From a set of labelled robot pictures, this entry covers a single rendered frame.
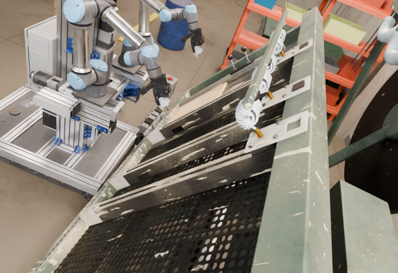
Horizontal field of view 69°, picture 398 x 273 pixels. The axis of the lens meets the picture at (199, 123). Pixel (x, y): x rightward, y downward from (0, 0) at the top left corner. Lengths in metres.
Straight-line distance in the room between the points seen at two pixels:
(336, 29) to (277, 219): 4.26
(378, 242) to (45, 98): 1.94
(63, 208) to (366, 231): 2.30
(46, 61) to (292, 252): 2.09
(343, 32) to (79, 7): 3.82
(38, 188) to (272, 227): 2.44
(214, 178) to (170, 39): 4.29
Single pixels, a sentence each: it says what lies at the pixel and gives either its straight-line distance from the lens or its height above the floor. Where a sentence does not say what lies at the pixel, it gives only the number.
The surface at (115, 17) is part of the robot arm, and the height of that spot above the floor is 1.62.
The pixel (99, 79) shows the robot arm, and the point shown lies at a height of 1.18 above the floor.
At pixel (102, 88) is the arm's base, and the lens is 2.03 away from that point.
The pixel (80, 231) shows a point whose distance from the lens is 1.60.
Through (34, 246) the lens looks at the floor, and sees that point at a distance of 2.57.
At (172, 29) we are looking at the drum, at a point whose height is 0.36.
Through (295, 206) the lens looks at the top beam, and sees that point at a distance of 0.60.
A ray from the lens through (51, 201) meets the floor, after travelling 2.75.
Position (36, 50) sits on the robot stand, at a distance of 2.34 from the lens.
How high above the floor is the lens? 2.31
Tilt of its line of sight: 38 degrees down
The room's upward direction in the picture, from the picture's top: 23 degrees clockwise
